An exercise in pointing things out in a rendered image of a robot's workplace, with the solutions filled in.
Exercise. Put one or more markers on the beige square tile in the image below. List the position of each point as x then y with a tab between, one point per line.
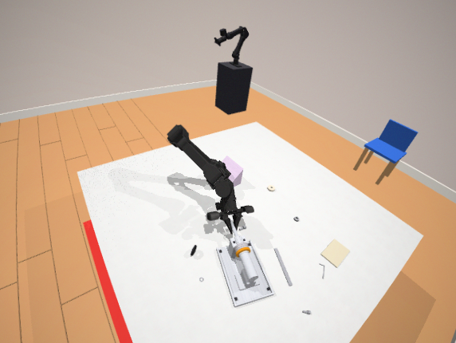
335	252

